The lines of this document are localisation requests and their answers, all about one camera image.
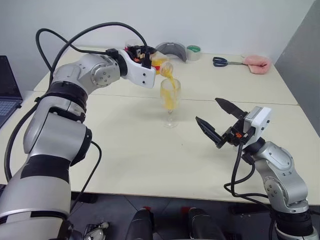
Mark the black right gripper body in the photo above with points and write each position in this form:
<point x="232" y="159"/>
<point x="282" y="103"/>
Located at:
<point x="235" y="135"/>

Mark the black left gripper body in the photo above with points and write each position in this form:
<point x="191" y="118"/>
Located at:
<point x="137" y="51"/>

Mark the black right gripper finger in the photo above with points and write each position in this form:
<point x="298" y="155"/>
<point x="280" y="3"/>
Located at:
<point x="231" y="108"/>
<point x="208" y="130"/>

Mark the orange juice plastic bottle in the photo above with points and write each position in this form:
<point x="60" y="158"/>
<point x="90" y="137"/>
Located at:
<point x="162" y="63"/>

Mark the clear wine glass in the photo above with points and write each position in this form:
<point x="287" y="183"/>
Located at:
<point x="170" y="97"/>

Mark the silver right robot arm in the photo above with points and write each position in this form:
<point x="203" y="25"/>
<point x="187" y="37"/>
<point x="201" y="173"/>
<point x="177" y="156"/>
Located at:
<point x="280" y="165"/>

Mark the grey curved visor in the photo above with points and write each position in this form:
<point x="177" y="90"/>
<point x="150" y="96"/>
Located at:
<point x="175" y="51"/>

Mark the green clear tape roll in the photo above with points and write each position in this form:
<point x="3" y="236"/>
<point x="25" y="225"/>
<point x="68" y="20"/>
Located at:
<point x="193" y="53"/>

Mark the pink cloth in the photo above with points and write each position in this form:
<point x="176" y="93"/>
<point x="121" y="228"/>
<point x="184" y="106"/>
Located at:
<point x="258" y="63"/>

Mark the grey partition panel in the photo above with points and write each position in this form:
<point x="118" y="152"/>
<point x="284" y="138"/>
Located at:
<point x="305" y="50"/>

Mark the dark rounded shape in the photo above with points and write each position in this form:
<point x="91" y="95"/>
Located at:
<point x="202" y="225"/>
<point x="140" y="225"/>

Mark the dark laptop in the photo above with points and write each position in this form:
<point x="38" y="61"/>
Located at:
<point x="6" y="85"/>

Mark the shiny silver metal part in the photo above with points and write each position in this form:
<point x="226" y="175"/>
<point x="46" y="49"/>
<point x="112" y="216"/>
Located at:
<point x="96" y="231"/>

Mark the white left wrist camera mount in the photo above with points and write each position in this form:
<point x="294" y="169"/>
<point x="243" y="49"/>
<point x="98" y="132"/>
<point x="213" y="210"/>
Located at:
<point x="140" y="72"/>

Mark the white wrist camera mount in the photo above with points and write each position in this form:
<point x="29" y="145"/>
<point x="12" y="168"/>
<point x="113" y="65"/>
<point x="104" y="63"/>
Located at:
<point x="140" y="72"/>
<point x="261" y="122"/>

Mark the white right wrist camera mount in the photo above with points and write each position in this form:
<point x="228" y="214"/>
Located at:
<point x="261" y="122"/>

